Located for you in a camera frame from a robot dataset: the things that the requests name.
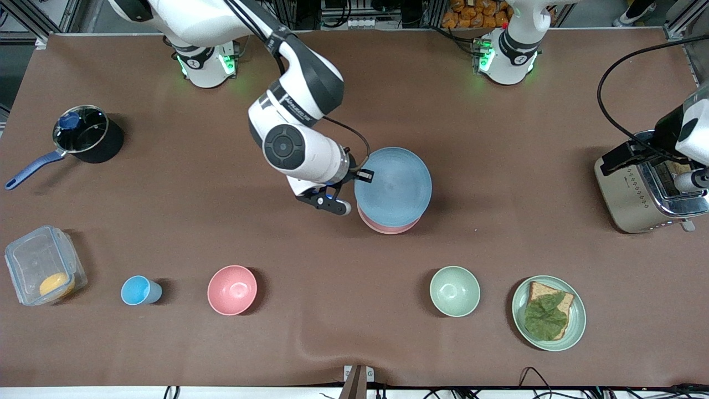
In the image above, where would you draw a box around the blue plate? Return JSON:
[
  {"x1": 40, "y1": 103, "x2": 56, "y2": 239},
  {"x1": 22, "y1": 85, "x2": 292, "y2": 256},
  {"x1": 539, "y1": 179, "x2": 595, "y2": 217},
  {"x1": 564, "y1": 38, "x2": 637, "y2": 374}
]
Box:
[{"x1": 354, "y1": 147, "x2": 433, "y2": 228}]

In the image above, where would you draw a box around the pink plate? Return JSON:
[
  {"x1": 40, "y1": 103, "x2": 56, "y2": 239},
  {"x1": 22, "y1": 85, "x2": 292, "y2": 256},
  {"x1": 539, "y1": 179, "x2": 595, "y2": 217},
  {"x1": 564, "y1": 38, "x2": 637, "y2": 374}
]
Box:
[{"x1": 357, "y1": 204, "x2": 422, "y2": 235}]

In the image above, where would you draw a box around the beige and chrome toaster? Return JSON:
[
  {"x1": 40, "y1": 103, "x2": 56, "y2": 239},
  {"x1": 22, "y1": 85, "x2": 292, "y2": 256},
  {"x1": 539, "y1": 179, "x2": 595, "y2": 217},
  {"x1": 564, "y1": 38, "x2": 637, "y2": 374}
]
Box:
[{"x1": 594, "y1": 130, "x2": 709, "y2": 234}]

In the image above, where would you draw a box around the brown table cover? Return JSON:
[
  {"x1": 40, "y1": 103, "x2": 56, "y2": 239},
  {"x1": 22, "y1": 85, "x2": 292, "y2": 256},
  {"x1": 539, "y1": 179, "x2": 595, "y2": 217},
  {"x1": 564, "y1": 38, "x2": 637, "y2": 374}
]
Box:
[{"x1": 0, "y1": 32, "x2": 709, "y2": 388}]

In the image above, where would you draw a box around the pink bowl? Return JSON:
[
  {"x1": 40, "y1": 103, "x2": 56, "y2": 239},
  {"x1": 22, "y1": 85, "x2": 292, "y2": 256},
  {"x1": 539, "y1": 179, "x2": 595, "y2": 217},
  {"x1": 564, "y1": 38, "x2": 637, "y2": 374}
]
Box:
[{"x1": 207, "y1": 265, "x2": 258, "y2": 316}]

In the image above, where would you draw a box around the green bowl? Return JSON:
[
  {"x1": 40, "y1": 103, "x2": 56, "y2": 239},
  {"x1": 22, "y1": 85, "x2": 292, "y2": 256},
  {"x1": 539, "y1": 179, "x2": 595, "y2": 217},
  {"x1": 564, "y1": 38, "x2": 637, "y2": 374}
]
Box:
[{"x1": 430, "y1": 266, "x2": 481, "y2": 318}]

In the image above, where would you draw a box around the green plate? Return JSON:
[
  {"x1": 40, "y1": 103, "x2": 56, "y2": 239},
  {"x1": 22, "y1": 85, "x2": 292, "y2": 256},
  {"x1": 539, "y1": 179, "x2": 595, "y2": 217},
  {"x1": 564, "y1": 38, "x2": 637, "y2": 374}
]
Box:
[{"x1": 512, "y1": 275, "x2": 587, "y2": 352}]

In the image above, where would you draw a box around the square toast slice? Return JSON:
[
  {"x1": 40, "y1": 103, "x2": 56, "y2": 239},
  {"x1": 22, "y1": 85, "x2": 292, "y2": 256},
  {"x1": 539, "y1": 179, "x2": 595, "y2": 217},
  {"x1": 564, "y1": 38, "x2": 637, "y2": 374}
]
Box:
[{"x1": 526, "y1": 281, "x2": 575, "y2": 340}]

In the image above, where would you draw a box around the pile of orange snacks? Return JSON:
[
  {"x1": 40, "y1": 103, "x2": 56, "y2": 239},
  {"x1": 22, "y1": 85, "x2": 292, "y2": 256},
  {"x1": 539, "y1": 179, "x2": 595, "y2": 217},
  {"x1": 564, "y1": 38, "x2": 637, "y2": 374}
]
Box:
[{"x1": 441, "y1": 0, "x2": 513, "y2": 29}]

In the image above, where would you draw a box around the green lettuce leaf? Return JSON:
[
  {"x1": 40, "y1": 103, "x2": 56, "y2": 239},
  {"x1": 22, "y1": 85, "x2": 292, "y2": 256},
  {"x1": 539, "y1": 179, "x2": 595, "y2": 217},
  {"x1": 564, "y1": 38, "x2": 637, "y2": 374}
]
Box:
[{"x1": 524, "y1": 293, "x2": 570, "y2": 340}]

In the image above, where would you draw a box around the blue cup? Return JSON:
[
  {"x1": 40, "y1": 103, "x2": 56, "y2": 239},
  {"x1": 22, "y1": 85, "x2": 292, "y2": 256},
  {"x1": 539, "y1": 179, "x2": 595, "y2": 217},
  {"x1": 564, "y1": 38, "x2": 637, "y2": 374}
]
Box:
[{"x1": 121, "y1": 275, "x2": 163, "y2": 306}]

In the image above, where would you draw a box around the glass lid with blue knob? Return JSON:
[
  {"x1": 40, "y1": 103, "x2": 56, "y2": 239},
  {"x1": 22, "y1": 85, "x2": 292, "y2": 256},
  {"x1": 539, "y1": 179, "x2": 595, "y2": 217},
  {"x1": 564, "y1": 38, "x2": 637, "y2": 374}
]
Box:
[{"x1": 53, "y1": 105, "x2": 109, "y2": 154}]

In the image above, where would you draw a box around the orange round food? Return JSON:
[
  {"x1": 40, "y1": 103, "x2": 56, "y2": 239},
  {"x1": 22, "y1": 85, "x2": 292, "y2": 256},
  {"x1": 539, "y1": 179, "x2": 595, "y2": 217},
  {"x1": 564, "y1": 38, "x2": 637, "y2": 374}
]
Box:
[{"x1": 39, "y1": 272, "x2": 75, "y2": 298}]

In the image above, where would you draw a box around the clear plastic container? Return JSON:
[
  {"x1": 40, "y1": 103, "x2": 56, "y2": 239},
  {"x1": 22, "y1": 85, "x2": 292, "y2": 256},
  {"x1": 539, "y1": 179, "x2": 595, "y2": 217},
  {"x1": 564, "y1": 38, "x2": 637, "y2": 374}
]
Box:
[{"x1": 4, "y1": 224, "x2": 88, "y2": 306}]

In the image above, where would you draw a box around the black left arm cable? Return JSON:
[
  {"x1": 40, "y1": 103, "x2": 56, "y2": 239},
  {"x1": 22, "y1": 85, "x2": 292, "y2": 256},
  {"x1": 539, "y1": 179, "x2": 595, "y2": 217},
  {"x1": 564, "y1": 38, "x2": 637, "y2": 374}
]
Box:
[{"x1": 596, "y1": 34, "x2": 709, "y2": 146}]

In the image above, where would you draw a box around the metal table bracket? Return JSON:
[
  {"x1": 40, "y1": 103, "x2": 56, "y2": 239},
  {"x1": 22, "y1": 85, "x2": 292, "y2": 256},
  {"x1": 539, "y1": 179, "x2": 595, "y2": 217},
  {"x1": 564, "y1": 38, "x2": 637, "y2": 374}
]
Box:
[{"x1": 343, "y1": 365, "x2": 374, "y2": 399}]

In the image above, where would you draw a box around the black saucepan with blue handle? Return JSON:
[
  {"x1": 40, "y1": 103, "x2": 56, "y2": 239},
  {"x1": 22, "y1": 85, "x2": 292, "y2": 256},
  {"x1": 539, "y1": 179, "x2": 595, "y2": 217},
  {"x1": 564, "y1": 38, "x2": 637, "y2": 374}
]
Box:
[{"x1": 4, "y1": 104, "x2": 125, "y2": 191}]

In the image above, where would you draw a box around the black looped cable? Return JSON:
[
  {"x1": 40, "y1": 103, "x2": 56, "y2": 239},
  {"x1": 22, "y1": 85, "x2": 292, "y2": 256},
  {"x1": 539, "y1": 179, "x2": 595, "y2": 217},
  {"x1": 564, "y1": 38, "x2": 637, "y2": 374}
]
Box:
[{"x1": 518, "y1": 366, "x2": 554, "y2": 399}]

